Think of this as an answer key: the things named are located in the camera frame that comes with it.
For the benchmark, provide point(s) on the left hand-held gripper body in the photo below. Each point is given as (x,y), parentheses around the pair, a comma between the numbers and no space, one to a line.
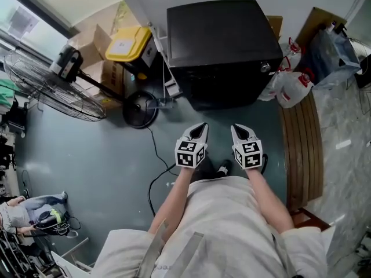
(185,155)

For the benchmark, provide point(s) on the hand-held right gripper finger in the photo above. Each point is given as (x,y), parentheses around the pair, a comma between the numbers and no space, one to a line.
(252,135)
(233,138)

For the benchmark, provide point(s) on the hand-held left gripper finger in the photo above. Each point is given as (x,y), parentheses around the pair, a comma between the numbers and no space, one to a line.
(187,132)
(206,136)

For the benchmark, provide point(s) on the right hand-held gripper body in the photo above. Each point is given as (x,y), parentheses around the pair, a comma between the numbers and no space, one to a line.
(249,155)

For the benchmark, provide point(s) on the black washing machine door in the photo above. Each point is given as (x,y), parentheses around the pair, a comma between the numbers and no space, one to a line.
(223,93)

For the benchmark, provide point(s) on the person's right forearm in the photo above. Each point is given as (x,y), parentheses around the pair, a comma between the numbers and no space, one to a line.
(269,201)

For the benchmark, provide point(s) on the person's left forearm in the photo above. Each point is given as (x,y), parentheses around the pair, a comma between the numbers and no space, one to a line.
(171,201)

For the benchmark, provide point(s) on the black washing machine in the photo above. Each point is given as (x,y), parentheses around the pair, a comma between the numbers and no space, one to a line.
(217,30)

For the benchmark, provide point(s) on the person's black shoe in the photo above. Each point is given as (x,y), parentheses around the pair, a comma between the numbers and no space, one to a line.
(225,165)

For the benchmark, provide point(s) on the person's black trousers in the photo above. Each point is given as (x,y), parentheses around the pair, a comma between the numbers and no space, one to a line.
(208,169)

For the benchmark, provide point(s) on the wooden slatted platform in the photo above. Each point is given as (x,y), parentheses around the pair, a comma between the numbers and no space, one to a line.
(301,149)

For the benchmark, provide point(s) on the person's white shirt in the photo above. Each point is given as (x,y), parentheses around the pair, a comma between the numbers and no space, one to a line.
(226,227)

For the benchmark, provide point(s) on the black bin yellow lid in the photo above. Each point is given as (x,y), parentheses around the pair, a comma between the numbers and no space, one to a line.
(127,43)

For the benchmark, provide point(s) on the clear plastic bag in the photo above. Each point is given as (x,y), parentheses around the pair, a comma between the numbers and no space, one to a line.
(333,56)

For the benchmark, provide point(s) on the small cardboard box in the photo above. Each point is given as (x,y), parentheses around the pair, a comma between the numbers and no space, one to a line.
(275,25)

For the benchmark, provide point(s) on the open cardboard box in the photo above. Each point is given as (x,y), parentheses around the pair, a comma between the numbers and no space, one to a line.
(92,48)

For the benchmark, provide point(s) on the black upright board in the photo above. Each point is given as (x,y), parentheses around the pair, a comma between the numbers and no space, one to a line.
(363,71)

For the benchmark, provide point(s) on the brown cardboard panel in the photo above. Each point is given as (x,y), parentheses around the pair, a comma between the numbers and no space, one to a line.
(314,22)

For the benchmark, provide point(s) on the black helmet green stripe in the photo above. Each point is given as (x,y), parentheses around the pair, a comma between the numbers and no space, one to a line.
(47,219)

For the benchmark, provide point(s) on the white table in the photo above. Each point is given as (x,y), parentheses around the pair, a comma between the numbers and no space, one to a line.
(66,268)

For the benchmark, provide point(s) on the green cloth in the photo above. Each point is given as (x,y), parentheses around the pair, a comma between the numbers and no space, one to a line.
(5,91)

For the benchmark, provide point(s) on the glass window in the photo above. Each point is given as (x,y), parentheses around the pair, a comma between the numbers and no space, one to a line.
(29,22)

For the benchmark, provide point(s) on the black pedestal fan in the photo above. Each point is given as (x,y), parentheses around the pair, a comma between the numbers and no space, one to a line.
(139,109)

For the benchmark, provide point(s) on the brown wooden frame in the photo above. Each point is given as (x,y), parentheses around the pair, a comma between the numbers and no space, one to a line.
(310,217)

